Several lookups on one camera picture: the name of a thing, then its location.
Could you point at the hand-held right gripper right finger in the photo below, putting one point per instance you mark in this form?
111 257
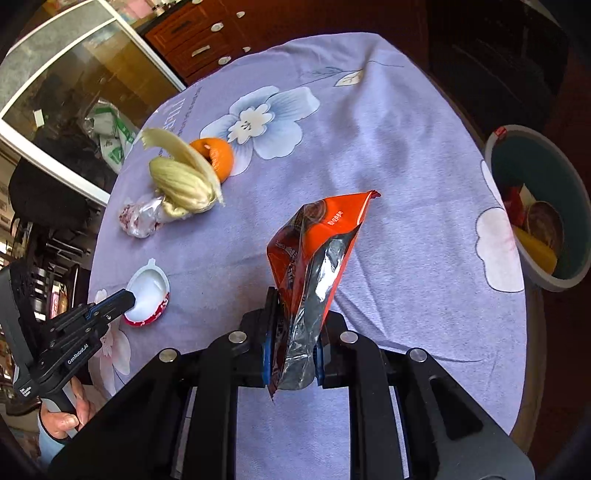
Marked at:
319 367

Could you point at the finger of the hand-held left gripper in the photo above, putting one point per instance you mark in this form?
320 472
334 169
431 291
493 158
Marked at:
115 302

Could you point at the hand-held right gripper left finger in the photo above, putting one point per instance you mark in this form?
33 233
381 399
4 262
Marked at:
267 364

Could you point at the white red yogurt lid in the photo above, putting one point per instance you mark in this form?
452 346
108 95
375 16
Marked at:
147 290

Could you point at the orange-red foil snack bag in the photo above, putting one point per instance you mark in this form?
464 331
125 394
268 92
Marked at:
323 240

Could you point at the yellow sponge block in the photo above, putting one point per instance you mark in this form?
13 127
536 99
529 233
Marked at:
535 251

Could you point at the red snack bag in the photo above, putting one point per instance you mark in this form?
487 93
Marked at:
515 203

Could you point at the brown wooden bowl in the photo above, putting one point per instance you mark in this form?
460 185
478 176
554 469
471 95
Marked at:
547 226

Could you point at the teal plastic basin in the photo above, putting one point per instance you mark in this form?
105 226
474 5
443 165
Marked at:
521 147

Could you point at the person's left hand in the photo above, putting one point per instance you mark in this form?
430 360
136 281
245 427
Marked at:
60 422

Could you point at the crumpled clear plastic wrapper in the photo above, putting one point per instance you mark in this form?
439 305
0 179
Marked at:
143 217

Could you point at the dark chair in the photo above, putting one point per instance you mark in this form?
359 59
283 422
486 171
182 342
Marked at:
41 194

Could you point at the yellow-green corn husk bundle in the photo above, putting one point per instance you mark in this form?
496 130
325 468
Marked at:
180 184

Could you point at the green and white plastic bag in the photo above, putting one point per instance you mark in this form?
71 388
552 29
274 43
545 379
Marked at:
111 138

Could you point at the pale corn husk leaf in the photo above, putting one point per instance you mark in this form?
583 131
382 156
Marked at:
184 147

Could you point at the orange fruit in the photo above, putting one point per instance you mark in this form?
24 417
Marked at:
221 159

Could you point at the purple floral tablecloth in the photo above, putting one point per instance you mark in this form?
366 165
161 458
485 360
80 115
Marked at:
392 161

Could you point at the glass sliding door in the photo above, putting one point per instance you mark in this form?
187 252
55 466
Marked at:
69 60

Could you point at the wooden kitchen cabinet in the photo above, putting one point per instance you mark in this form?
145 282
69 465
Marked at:
198 32

